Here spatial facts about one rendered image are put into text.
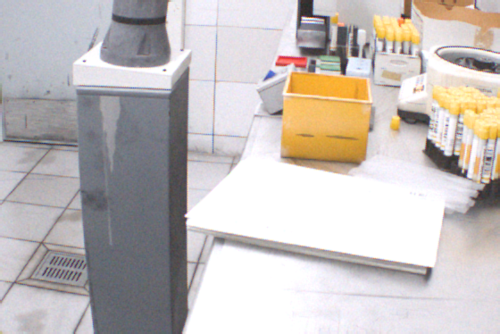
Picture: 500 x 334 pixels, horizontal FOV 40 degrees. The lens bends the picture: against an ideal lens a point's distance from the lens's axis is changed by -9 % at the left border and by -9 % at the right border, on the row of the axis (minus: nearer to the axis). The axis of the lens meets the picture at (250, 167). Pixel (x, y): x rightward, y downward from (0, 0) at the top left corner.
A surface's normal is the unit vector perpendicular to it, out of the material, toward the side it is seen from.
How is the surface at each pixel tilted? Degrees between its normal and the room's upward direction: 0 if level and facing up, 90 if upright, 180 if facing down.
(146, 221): 90
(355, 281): 0
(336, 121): 90
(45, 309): 0
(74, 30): 90
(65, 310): 0
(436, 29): 91
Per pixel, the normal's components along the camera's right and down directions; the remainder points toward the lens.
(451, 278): 0.04, -0.92
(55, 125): -0.08, 0.38
